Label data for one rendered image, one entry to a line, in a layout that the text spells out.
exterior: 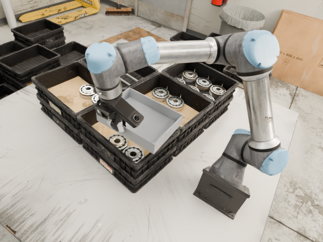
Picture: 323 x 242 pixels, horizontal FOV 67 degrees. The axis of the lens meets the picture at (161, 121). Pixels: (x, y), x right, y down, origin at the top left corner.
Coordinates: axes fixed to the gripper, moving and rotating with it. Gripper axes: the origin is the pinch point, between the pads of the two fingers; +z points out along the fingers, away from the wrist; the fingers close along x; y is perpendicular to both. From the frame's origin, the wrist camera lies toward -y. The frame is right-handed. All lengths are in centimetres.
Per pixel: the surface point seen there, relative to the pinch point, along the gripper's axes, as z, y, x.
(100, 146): 23.4, 15.3, 2.0
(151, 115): 6.6, -2.7, -14.0
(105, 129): 28.5, 21.7, -8.1
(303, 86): 170, -91, -254
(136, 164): 15.1, -6.5, 4.4
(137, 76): 41, 35, -57
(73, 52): 97, 146, -97
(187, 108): 38, -6, -47
